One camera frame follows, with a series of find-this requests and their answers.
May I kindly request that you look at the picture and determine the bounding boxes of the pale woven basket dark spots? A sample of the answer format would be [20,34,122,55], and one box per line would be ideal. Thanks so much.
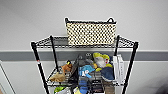
[64,16,118,46]

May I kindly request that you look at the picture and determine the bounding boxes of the grey small toy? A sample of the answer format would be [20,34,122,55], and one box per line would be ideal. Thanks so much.
[84,51,94,63]

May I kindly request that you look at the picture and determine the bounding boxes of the black triangular bag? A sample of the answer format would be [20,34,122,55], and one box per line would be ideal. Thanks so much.
[68,53,82,85]

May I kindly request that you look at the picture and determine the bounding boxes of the brown plush toy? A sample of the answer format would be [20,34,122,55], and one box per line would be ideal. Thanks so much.
[49,60,74,83]

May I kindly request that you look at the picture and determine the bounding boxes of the blue round item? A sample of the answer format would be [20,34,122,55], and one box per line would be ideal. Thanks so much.
[78,77,90,94]

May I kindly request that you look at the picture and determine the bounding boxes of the tall white box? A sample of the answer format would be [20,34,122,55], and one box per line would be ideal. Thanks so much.
[112,54,126,84]

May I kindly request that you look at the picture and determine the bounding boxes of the black white box stack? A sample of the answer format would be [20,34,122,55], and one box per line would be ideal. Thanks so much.
[91,79,104,94]

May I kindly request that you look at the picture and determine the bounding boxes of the small brown box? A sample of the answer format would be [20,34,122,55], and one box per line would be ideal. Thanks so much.
[103,80,116,94]

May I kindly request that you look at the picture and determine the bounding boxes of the white printed bag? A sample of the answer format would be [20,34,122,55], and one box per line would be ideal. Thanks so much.
[53,85,73,94]

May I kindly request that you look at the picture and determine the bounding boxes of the black wire shelf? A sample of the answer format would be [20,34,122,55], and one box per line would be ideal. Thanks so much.
[30,34,140,94]

